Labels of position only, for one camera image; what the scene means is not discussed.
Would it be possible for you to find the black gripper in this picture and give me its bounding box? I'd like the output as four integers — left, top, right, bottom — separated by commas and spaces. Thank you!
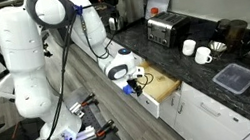
126, 74, 146, 100

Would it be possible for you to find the white-front wooden drawer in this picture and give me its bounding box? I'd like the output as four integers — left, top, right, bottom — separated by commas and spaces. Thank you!
129, 55, 188, 122

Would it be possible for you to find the white closed drawer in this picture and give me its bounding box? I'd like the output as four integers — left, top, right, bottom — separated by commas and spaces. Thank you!
176, 72, 250, 140

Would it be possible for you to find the blue wrist attachment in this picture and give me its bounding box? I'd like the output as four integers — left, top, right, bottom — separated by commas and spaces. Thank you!
122, 84, 136, 96

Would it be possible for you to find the white mug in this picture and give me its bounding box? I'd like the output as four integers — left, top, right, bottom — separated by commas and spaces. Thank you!
192, 44, 214, 67
180, 38, 198, 58

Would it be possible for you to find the silver black toaster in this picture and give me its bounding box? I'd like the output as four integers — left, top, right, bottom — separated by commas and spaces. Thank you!
143, 7, 196, 52

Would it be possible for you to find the steel coffee carafe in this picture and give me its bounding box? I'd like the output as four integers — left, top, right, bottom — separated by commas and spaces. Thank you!
106, 9, 126, 34

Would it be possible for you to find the metal funnel dripper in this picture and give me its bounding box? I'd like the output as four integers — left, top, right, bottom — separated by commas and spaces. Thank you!
207, 38, 229, 58

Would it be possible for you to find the fresh coffee whiteboard sign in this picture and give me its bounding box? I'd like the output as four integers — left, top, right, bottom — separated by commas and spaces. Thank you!
141, 0, 179, 21

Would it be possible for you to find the clear plastic container lid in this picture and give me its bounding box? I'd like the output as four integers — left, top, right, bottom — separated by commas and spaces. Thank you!
209, 59, 250, 99

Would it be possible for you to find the dark glass french press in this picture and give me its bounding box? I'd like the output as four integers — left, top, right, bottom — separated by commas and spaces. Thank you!
223, 17, 250, 52

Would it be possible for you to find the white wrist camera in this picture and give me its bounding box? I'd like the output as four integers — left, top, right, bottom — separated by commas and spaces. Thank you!
131, 64, 146, 80

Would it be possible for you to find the orange-handled clamp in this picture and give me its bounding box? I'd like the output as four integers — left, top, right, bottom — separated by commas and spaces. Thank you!
93, 117, 120, 139
67, 91, 101, 119

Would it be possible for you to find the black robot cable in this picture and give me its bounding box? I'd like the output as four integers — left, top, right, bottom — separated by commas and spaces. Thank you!
19, 0, 134, 140

